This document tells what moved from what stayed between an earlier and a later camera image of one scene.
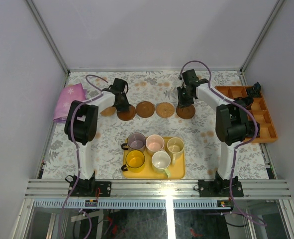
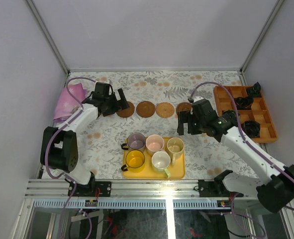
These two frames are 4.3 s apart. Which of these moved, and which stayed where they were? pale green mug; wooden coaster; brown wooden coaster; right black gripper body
Moved: right black gripper body
Stayed: wooden coaster; pale green mug; brown wooden coaster
